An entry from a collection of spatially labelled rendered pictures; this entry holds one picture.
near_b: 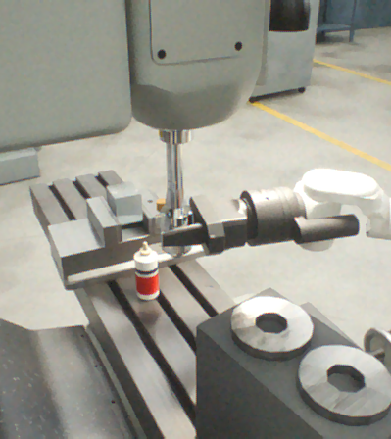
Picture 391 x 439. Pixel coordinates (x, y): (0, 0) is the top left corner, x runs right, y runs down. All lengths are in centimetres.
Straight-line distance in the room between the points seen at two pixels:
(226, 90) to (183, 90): 6
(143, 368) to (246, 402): 27
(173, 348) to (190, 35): 48
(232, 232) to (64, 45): 37
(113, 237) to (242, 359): 46
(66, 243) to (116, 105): 50
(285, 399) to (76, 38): 39
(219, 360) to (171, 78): 31
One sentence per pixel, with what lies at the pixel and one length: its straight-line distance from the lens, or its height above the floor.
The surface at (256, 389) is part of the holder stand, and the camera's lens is 54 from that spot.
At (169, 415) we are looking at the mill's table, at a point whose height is 95.
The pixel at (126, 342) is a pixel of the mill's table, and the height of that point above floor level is 95.
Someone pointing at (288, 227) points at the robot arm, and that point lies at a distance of 77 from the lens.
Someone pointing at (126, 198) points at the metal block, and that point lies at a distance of 95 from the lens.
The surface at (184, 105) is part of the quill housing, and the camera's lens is 59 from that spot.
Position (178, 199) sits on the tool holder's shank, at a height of 119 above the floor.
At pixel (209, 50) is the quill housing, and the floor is 141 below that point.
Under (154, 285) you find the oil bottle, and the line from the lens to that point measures 91.
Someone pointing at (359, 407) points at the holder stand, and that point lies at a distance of 51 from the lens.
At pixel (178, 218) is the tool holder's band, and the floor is 117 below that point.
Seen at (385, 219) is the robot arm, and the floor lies 115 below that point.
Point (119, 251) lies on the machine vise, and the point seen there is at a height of 100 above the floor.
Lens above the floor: 152
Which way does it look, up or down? 30 degrees down
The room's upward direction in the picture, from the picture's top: straight up
